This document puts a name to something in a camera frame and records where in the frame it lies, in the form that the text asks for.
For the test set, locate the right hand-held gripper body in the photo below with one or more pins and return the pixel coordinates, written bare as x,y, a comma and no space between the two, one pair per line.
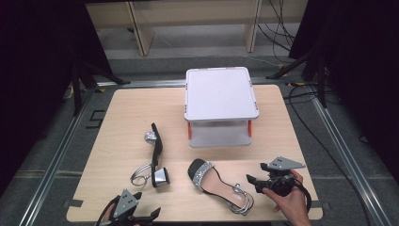
279,183

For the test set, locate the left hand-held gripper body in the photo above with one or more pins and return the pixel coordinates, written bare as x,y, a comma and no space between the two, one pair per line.
125,202

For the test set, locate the white two-tier shoe rack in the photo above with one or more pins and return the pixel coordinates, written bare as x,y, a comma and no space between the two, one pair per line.
219,94

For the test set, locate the person's left hand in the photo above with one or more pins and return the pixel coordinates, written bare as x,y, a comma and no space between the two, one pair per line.
108,214

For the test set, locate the person's right hand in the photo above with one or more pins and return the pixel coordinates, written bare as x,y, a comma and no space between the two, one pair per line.
293,207

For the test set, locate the black tripod stand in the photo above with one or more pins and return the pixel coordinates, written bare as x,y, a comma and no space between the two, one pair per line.
320,84
76,88

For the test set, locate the black curtain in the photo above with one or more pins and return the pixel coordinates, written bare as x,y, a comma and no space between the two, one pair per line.
363,62
34,69

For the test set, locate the metal floor rail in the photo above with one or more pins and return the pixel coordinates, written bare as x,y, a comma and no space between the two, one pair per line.
53,163
150,83
351,163

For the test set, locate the light wooden desk frame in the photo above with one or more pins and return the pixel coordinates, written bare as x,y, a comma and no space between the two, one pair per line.
142,34

